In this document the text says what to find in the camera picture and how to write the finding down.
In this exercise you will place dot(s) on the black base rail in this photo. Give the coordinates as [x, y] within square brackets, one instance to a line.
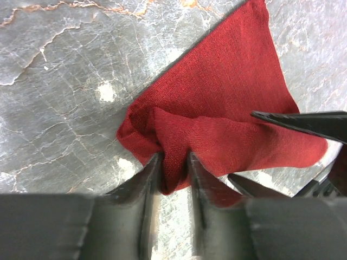
[329, 183]

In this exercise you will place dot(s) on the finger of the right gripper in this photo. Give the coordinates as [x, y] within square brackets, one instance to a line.
[330, 125]
[251, 188]

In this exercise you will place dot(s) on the red cloth napkin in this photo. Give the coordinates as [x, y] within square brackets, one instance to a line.
[203, 104]

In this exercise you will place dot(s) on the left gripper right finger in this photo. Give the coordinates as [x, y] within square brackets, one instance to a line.
[231, 226]

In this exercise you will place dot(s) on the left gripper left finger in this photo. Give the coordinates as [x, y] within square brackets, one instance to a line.
[116, 225]

